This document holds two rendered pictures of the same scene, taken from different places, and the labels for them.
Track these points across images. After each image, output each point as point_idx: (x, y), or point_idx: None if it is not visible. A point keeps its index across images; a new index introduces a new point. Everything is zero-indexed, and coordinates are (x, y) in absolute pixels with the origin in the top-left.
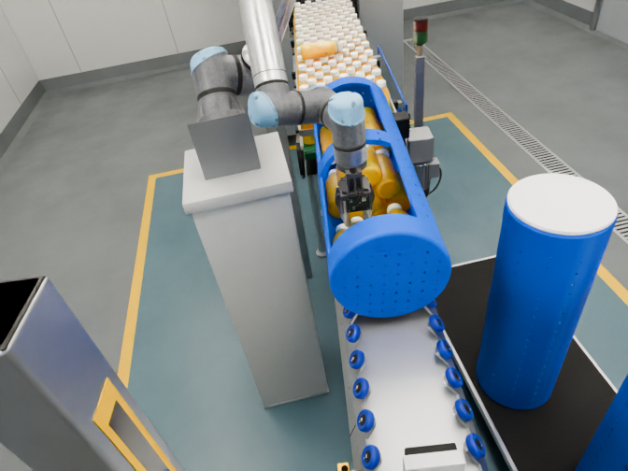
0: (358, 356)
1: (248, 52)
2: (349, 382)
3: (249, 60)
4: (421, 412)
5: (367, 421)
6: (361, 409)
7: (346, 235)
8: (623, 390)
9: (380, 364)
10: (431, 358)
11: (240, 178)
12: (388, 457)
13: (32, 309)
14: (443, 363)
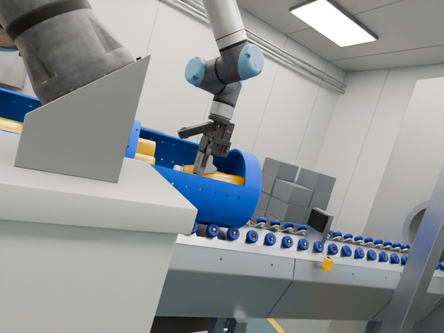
0: (273, 234)
1: (230, 4)
2: (269, 261)
3: (234, 12)
4: (278, 238)
5: (306, 240)
6: (293, 250)
7: (250, 163)
8: None
9: (259, 241)
10: (246, 228)
11: (125, 170)
12: (307, 250)
13: None
14: (247, 226)
